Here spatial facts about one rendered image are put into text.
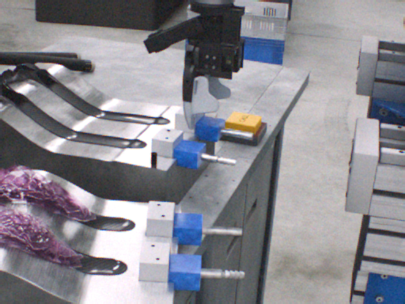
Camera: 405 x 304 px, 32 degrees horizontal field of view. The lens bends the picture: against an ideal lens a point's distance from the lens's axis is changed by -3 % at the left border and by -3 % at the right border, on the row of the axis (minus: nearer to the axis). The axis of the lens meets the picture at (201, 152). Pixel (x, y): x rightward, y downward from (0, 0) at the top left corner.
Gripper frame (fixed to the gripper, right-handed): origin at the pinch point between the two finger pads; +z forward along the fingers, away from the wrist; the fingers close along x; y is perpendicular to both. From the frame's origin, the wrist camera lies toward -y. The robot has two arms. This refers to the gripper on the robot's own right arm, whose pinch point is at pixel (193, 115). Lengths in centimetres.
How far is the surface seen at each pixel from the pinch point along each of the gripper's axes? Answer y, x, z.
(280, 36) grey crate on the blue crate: -45, 305, 67
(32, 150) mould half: -21.4, -17.8, 3.4
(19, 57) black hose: -51, 26, 4
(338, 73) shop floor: -10, 328, 92
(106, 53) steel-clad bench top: -44, 59, 11
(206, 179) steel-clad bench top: 3.3, -0.7, 11.1
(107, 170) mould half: -7.7, -17.8, 4.1
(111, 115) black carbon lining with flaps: -15.8, 1.1, 3.1
